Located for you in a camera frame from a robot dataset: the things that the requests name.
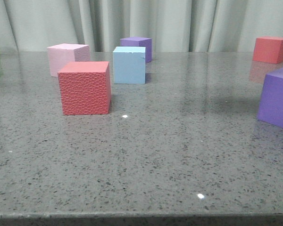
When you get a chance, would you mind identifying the purple foam cube far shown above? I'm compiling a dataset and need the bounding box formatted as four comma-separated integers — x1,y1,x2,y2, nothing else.
120,37,152,63

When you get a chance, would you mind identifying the purple foam cube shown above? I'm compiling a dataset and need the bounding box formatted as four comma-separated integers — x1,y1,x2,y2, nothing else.
257,67,283,128
120,37,152,63

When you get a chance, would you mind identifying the purple foam cube near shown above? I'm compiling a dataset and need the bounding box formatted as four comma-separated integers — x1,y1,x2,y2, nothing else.
257,67,283,128

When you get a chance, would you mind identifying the red textured foam cube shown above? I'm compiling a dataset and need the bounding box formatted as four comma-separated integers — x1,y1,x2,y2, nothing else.
58,61,111,115

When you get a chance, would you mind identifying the red foam cube far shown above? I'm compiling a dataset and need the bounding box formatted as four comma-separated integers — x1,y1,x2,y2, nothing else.
252,36,283,64

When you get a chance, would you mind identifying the grey curtain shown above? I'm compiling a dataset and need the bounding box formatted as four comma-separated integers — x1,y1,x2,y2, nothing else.
0,0,283,52

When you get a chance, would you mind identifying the pink foam cube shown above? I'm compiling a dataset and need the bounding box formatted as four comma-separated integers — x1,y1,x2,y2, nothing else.
47,43,90,77

